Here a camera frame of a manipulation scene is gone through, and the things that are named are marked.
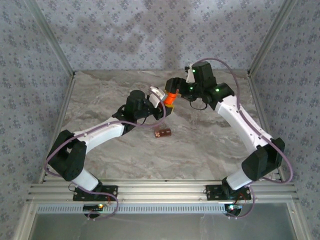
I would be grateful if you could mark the orange pill bottle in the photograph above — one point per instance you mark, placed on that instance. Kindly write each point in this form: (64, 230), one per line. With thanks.
(170, 98)

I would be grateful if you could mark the brown weekly pill organizer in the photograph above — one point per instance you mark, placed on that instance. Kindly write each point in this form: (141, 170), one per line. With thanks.
(166, 133)

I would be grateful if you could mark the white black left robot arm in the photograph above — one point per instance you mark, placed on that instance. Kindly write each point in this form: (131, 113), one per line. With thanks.
(100, 132)

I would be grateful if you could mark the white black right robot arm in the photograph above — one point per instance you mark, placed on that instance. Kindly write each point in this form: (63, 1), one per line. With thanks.
(240, 120)

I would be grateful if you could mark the small controller board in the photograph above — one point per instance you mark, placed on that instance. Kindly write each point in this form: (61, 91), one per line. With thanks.
(93, 207)
(233, 207)

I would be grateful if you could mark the grey metal panel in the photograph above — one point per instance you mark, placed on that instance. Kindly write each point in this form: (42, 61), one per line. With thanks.
(162, 227)

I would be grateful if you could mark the aluminium side rail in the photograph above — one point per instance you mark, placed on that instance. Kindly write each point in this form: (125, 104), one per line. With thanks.
(60, 125)
(257, 100)

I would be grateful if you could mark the aluminium frame post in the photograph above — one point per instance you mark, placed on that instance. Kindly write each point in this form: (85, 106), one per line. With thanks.
(270, 37)
(51, 37)
(300, 222)
(23, 222)

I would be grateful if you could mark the aluminium mounting rail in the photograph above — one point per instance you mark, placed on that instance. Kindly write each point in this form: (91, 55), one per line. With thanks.
(162, 191)

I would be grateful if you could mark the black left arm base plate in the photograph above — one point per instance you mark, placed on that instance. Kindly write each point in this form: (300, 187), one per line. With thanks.
(110, 191)

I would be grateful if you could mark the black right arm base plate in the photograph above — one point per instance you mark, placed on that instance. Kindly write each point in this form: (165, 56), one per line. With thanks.
(212, 193)

